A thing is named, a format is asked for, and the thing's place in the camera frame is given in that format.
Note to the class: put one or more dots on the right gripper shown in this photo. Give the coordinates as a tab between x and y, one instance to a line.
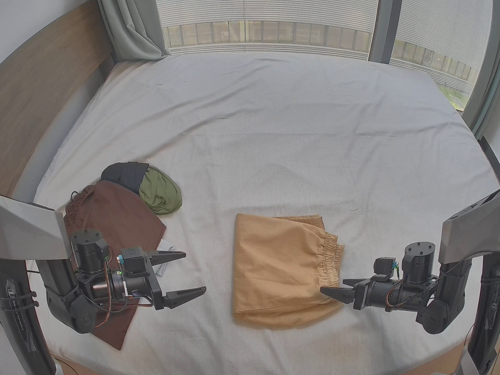
373	293

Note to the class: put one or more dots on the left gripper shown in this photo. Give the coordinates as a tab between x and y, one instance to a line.
134	287

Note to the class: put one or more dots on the tan shorts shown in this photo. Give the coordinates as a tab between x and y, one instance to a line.
273	268

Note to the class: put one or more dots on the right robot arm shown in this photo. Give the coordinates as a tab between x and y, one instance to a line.
468	232

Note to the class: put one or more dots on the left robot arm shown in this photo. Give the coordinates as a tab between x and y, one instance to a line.
31	229

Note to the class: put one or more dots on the bed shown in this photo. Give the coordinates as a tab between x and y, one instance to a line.
273	111

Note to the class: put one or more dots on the white garment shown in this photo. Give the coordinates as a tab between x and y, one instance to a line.
166	245

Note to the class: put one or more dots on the brown shorts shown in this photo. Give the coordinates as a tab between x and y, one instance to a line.
117	217

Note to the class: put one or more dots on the green garment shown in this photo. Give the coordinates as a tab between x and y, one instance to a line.
160	193

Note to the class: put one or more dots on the black garment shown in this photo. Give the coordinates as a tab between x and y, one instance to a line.
121	174

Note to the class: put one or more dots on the grey-green curtain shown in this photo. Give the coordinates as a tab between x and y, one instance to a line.
129	22

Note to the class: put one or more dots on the window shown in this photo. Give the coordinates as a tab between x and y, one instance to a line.
273	6

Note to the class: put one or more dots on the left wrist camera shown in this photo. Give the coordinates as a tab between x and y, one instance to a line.
132	262

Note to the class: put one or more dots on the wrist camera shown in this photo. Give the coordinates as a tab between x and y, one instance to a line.
132	262
384	266

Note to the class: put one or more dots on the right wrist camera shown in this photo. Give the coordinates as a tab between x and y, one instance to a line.
384	266

